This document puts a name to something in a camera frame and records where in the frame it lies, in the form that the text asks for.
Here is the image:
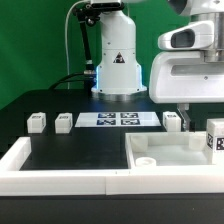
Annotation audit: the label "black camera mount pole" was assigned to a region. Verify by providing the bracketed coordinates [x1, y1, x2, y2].
[72, 0, 124, 75]

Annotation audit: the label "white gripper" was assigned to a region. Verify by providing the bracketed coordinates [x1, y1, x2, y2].
[149, 51, 224, 131]

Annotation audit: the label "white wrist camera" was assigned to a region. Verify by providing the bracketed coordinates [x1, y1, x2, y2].
[158, 20, 224, 51]

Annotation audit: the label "white square table top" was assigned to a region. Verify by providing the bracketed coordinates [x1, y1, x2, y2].
[125, 132, 212, 168]

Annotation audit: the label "black cables at base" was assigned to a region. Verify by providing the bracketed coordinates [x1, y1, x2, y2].
[49, 72, 96, 90]

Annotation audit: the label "white sheet with markers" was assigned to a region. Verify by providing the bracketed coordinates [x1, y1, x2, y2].
[75, 112, 160, 127]

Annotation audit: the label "white U-shaped obstacle fence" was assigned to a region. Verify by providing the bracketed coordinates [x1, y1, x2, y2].
[0, 137, 224, 196]

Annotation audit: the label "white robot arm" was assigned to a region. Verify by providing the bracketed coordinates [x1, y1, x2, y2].
[90, 0, 224, 130]

